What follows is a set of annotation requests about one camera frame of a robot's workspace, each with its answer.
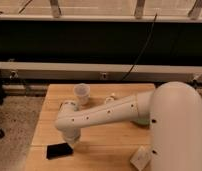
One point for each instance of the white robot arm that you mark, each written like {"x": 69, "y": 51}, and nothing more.
{"x": 174, "y": 111}

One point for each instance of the dark conveyor belt rail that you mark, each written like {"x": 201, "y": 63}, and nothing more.
{"x": 151, "y": 51}

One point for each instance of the white paper card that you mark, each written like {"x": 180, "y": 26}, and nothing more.
{"x": 141, "y": 158}

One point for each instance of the green round object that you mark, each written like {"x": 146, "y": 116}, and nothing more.
{"x": 141, "y": 121}

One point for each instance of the translucent plastic cup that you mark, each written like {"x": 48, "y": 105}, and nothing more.
{"x": 82, "y": 92}

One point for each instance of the black eraser block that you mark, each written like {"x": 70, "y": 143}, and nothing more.
{"x": 58, "y": 150}

